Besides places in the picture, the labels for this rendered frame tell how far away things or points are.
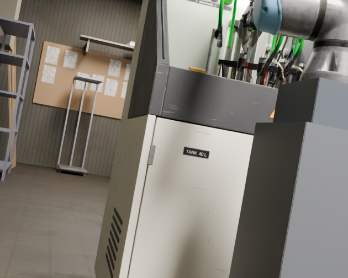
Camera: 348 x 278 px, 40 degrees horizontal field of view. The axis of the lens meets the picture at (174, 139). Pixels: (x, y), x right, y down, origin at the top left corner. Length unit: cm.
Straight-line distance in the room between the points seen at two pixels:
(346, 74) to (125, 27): 794
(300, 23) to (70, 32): 780
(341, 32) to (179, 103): 56
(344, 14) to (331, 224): 46
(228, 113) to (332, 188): 58
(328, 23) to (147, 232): 79
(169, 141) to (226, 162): 19
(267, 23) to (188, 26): 98
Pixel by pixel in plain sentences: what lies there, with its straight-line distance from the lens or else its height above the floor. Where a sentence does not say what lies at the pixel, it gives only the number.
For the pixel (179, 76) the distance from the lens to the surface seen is 147.
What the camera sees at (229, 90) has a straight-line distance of 151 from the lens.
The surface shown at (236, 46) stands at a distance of 210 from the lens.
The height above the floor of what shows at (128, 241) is 40.
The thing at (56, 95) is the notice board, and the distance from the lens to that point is 861.
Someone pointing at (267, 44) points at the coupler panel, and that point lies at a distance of 216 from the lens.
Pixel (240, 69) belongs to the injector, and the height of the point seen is 103.
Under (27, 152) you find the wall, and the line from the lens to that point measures 863.
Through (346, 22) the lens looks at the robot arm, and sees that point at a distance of 113.
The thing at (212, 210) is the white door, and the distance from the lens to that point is 151.
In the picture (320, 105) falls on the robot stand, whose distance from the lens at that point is 103.
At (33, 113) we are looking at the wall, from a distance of 862.
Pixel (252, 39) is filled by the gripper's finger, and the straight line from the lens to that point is 180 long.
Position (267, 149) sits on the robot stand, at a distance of 111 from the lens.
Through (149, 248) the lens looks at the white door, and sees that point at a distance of 149.
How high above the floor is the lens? 70
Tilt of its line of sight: 1 degrees up
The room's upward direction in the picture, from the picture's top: 10 degrees clockwise
